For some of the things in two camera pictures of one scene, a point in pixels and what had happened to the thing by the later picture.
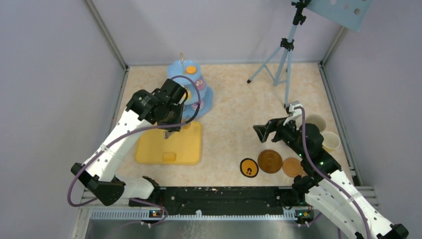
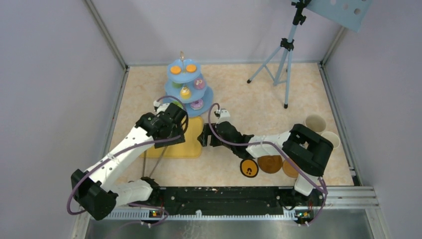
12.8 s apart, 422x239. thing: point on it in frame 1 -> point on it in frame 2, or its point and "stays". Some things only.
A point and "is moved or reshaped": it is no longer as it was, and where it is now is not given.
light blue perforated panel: x=348 y=13 stays
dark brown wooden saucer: x=269 y=161 stays
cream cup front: x=331 y=141 stays
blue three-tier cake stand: x=191 y=69 stays
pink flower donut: x=200 y=84 stays
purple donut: x=194 y=106 stays
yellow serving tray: x=183 y=147 is moved or reshaped
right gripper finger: x=279 y=121 -> x=207 y=130
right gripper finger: x=263 y=131 -> x=203 y=139
